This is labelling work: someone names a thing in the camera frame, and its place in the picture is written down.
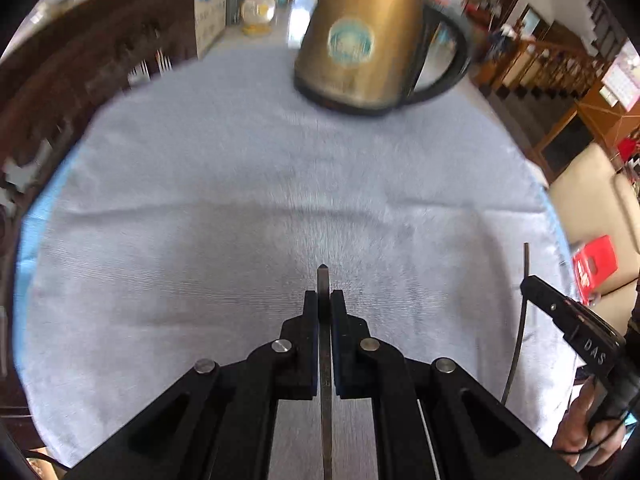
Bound beige chair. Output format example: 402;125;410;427
547;142;640;321

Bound wall calendar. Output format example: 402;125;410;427
600;40;640;111

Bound small yellow white fan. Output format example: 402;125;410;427
240;0;276;37

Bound dark carved wooden chair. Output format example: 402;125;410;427
0;0;201;221

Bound brass electric kettle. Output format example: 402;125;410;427
292;0;473;117

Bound wooden stair railing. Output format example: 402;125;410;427
472;35;608;101

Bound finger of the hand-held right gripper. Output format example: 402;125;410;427
519;274;627;377

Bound red box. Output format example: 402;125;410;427
572;235;619;298

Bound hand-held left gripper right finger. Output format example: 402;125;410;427
330;289;583;480

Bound dark wooden chopstick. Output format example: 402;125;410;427
316;263;335;480
501;242;531;405

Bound person's right hand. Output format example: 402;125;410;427
552;381;632;467

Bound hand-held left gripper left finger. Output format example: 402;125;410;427
65;289;320;480

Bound white cardboard box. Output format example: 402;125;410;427
192;0;231;58

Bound light blue table cloth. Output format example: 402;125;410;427
12;45;591;480

